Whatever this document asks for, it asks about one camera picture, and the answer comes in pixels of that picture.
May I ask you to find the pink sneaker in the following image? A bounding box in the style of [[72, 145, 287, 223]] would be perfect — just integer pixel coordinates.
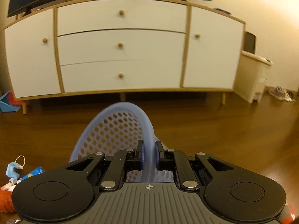
[[268, 86, 285, 101]]

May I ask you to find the cream pedal trash bin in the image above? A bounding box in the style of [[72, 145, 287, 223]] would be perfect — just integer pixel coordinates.
[[234, 51, 273, 103]]

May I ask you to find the blue dustpan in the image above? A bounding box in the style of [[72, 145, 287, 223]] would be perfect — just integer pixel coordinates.
[[1, 91, 22, 112]]

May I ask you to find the black panel behind bin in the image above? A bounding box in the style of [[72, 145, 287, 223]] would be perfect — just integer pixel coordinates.
[[243, 31, 256, 54]]

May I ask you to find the blue toothpaste box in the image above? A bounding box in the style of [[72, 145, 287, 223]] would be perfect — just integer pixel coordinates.
[[19, 166, 44, 181]]

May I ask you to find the blue face mask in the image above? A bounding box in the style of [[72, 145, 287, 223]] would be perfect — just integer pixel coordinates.
[[6, 155, 26, 183]]

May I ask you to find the white wooden sideboard cabinet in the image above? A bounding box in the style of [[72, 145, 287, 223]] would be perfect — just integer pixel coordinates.
[[4, 0, 245, 103]]

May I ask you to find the white sneaker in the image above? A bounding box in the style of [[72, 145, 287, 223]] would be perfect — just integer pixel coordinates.
[[284, 89, 295, 102]]

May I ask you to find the lavender perforated plastic basket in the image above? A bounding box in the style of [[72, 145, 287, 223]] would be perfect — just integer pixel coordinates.
[[70, 103, 174, 183]]

